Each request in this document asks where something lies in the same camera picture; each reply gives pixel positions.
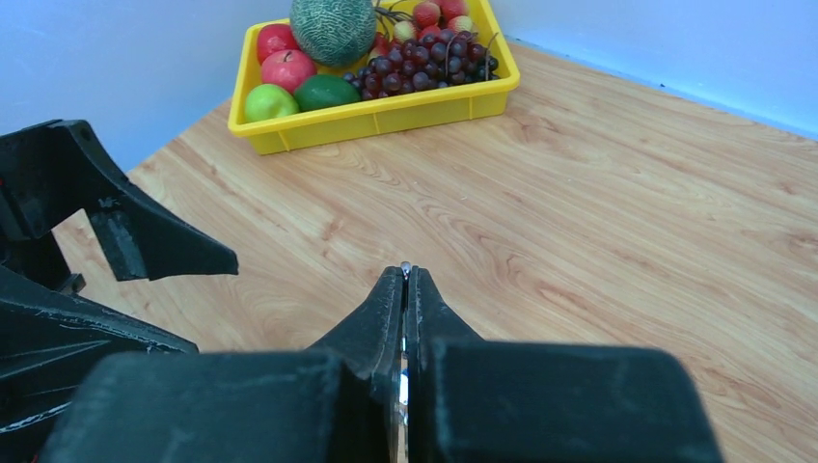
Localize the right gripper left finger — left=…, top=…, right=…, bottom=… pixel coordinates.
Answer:
left=39, top=267, right=405, bottom=462

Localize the red-pink apple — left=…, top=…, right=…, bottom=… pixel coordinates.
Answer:
left=260, top=49, right=317, bottom=94

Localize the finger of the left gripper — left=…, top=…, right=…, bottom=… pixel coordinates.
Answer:
left=1, top=120, right=238, bottom=281

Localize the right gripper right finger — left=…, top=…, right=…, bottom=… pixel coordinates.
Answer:
left=406, top=267, right=723, bottom=462

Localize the dark green avocado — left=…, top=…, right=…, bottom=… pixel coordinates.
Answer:
left=293, top=74, right=361, bottom=112

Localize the yellow plastic tray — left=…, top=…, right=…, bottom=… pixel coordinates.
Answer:
left=227, top=0, right=522, bottom=156

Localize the green melon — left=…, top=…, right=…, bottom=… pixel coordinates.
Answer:
left=288, top=0, right=376, bottom=68

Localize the silver keyring with keys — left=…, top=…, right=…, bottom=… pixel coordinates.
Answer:
left=395, top=261, right=413, bottom=462

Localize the red apple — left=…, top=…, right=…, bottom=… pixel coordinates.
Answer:
left=256, top=23, right=300, bottom=64

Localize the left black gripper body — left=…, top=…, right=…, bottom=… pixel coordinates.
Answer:
left=1, top=236, right=198, bottom=462

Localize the dark purple grape bunch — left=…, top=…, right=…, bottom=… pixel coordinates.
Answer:
left=342, top=36, right=501, bottom=100

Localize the light green apple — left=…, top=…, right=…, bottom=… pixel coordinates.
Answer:
left=244, top=84, right=300, bottom=123

